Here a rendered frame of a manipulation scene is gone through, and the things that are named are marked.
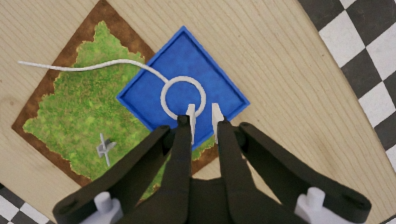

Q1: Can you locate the green grass mat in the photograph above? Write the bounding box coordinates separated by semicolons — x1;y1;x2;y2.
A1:
11;0;219;187

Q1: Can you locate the blue tray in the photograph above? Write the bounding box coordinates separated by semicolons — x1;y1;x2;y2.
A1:
115;25;250;151

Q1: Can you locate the light grey ring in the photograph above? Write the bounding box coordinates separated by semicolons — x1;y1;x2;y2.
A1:
161;76;206;120

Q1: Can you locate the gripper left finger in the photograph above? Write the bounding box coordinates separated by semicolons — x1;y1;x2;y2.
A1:
52;104;196;224

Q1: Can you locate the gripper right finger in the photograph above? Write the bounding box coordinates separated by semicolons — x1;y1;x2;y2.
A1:
212;103;372;224

